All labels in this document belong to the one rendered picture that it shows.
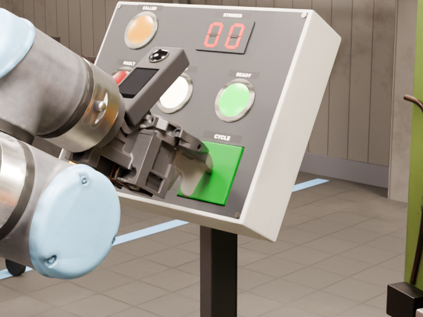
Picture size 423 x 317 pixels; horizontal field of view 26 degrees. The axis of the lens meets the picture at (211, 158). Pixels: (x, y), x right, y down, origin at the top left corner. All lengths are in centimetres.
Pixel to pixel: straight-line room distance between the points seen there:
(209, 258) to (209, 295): 5
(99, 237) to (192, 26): 55
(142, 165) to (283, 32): 28
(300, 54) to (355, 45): 412
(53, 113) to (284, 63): 35
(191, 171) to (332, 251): 303
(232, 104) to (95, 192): 44
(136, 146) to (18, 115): 19
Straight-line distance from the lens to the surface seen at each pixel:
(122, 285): 366
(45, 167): 72
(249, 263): 389
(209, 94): 116
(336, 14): 530
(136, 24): 130
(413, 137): 126
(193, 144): 101
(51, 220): 70
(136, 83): 100
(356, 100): 526
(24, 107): 85
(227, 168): 110
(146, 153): 98
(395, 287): 129
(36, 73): 85
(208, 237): 129
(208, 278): 130
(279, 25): 115
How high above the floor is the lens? 126
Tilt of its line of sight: 12 degrees down
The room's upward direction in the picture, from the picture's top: straight up
